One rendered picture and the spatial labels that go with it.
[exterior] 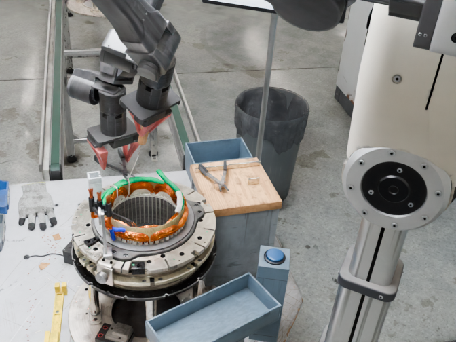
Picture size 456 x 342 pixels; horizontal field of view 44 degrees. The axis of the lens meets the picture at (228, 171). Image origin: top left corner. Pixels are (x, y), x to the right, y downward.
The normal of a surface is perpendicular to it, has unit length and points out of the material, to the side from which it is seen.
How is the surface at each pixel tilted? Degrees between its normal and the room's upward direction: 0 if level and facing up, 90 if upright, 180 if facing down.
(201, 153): 90
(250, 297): 0
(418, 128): 109
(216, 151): 90
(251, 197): 0
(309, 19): 127
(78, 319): 0
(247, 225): 90
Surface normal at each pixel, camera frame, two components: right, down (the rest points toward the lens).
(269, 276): -0.12, 0.56
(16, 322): 0.07, -0.82
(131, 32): -0.38, 0.82
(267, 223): 0.28, 0.57
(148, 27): 0.85, 0.20
